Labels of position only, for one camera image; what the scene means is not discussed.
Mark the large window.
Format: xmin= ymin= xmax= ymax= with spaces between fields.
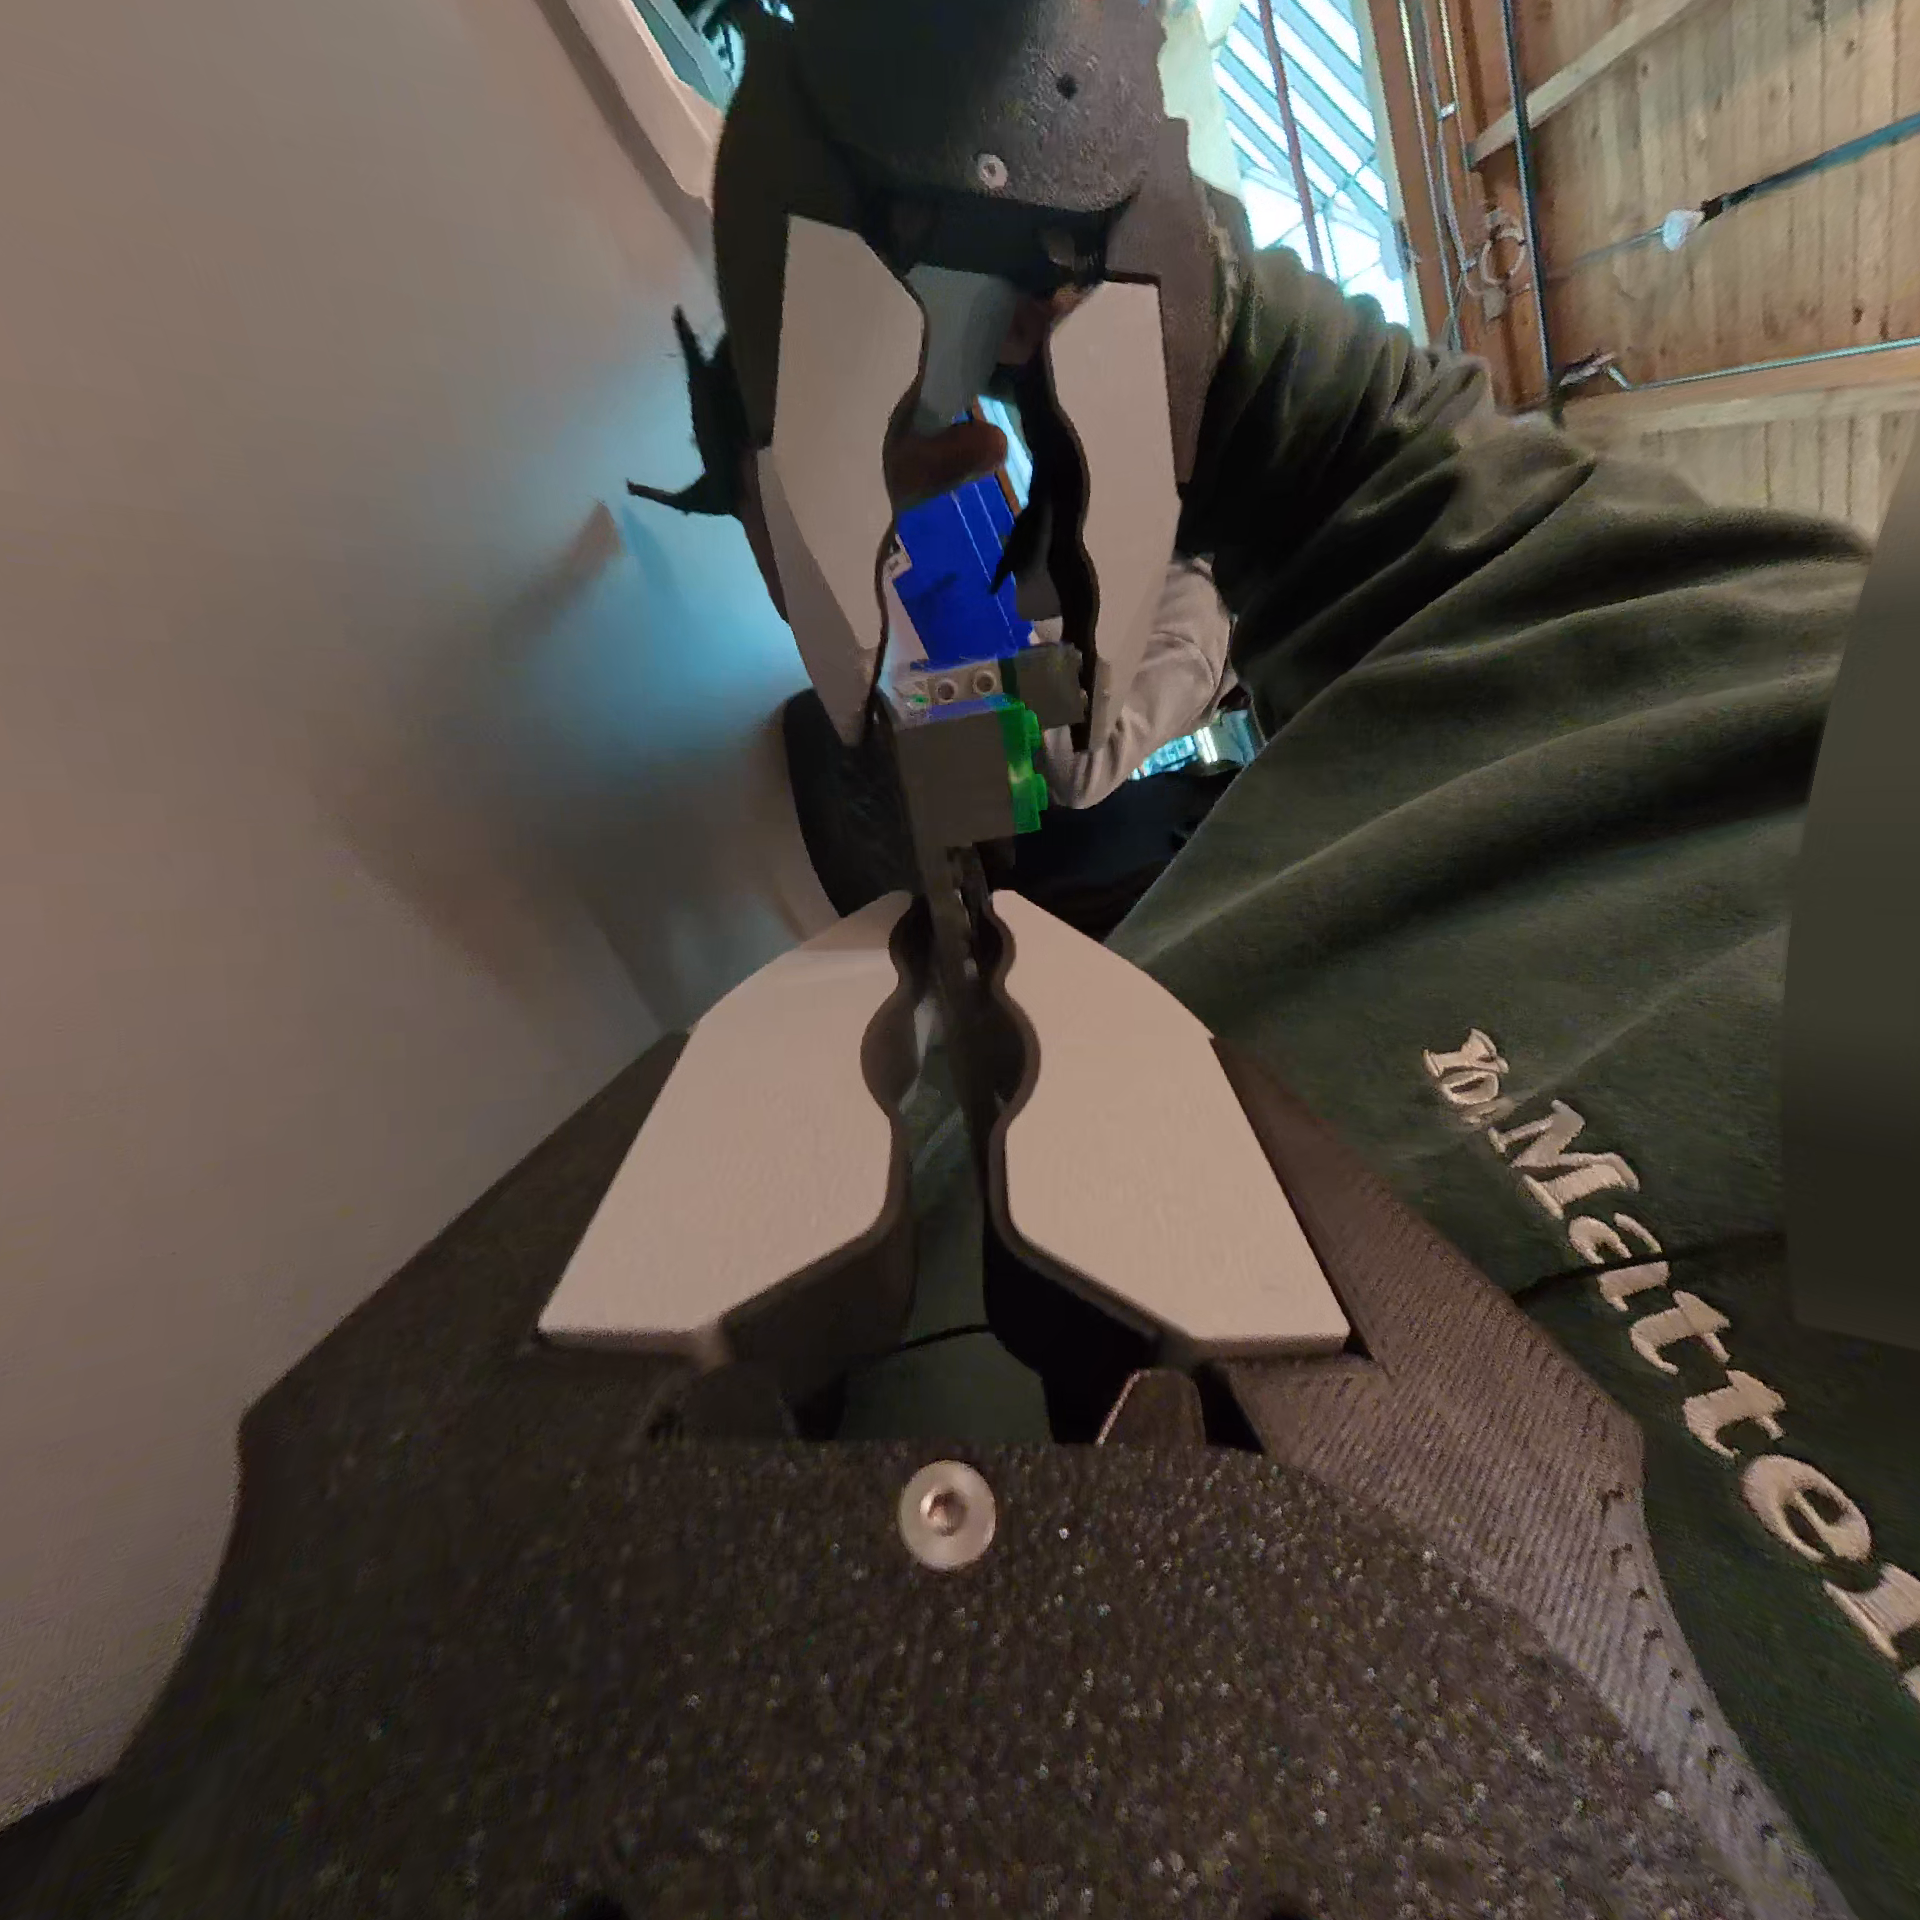
xmin=1201 ymin=0 xmax=1420 ymax=324

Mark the blue container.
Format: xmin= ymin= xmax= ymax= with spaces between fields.
xmin=882 ymin=477 xmax=1040 ymax=665

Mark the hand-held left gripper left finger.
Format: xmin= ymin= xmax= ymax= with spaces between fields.
xmin=535 ymin=891 xmax=952 ymax=1432

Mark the grey brick baseplate model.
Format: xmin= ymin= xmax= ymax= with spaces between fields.
xmin=879 ymin=644 xmax=1089 ymax=1142

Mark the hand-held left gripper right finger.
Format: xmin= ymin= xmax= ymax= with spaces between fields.
xmin=977 ymin=891 xmax=1354 ymax=1421

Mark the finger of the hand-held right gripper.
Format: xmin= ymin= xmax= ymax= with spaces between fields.
xmin=1020 ymin=278 xmax=1187 ymax=755
xmin=755 ymin=213 xmax=926 ymax=749

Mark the person's right hand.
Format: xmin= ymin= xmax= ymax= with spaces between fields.
xmin=886 ymin=416 xmax=1010 ymax=505

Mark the person's right forearm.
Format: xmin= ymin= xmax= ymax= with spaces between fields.
xmin=1170 ymin=188 xmax=1502 ymax=693

